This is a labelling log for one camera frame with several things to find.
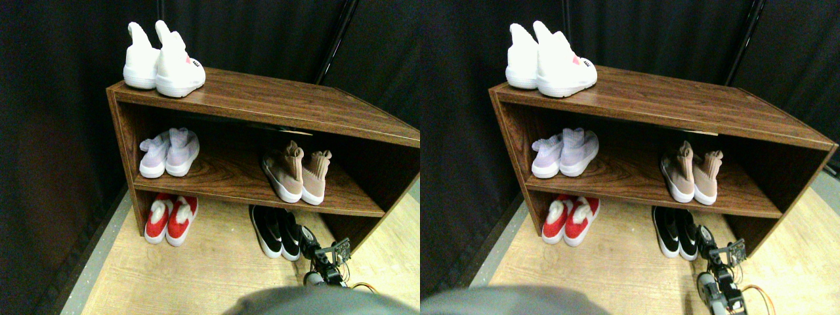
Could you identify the brown shoe rack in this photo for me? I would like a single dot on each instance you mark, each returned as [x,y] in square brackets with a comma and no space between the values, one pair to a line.
[663,98]
[282,98]

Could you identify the black curtain stand pole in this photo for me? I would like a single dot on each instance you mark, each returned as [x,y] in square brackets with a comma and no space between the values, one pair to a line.
[338,39]
[747,39]
[159,10]

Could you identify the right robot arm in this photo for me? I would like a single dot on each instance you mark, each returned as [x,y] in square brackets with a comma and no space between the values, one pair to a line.
[325,272]
[718,289]

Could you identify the lilac shoe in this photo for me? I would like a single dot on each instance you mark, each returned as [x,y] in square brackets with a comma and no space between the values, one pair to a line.
[153,161]
[182,155]
[546,162]
[579,155]

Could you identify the black shoe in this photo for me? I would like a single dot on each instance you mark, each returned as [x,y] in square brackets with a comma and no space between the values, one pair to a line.
[291,235]
[668,231]
[268,231]
[688,235]

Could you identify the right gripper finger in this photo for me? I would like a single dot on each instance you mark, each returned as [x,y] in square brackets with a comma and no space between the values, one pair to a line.
[704,237]
[308,236]

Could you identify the white shoe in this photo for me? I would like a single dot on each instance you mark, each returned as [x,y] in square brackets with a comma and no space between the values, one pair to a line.
[140,65]
[522,65]
[563,73]
[177,73]

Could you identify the tan shoe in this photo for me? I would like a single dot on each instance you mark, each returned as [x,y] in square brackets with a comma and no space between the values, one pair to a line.
[316,178]
[285,172]
[707,178]
[679,172]

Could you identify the red shoe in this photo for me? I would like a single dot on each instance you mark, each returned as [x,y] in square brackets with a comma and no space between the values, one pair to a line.
[580,225]
[181,225]
[555,228]
[157,226]

